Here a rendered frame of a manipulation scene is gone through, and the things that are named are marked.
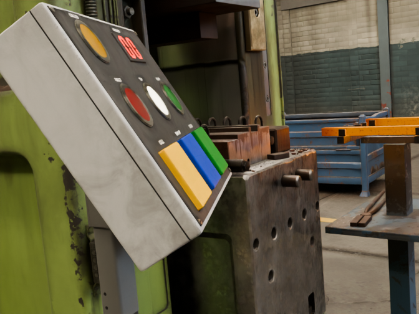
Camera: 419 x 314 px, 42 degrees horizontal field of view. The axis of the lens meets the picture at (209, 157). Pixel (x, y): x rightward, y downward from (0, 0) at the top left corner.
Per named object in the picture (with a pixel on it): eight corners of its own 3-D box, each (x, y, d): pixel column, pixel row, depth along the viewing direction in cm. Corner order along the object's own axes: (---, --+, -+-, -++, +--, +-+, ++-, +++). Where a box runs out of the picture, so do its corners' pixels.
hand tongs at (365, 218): (391, 183, 205) (390, 180, 204) (403, 183, 202) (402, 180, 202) (350, 226, 153) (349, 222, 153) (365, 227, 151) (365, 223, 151)
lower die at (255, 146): (271, 157, 134) (269, 122, 133) (229, 172, 117) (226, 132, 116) (138, 156, 156) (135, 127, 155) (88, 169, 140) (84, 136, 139)
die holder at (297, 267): (326, 311, 148) (316, 147, 142) (262, 381, 117) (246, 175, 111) (162, 285, 179) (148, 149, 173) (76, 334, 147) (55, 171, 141)
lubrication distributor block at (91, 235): (126, 288, 105) (119, 219, 103) (105, 300, 100) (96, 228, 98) (113, 286, 107) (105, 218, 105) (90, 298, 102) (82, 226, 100)
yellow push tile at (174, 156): (213, 192, 66) (177, 140, 65) (204, 207, 58) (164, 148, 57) (201, 200, 66) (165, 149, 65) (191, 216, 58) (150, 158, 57)
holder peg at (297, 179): (302, 185, 125) (302, 174, 124) (297, 188, 123) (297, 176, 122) (285, 185, 127) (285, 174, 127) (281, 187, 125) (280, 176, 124)
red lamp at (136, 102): (162, 121, 62) (158, 83, 62) (136, 126, 59) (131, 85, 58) (141, 122, 64) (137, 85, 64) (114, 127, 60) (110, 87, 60)
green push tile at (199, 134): (229, 165, 85) (201, 125, 84) (223, 174, 77) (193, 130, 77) (219, 172, 85) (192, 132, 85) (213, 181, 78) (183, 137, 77)
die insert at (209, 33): (217, 38, 132) (216, 13, 131) (201, 38, 126) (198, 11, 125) (123, 51, 148) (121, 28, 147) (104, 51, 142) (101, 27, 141)
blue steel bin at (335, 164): (394, 179, 543) (391, 107, 534) (368, 196, 478) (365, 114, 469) (285, 176, 611) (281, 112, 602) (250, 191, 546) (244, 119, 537)
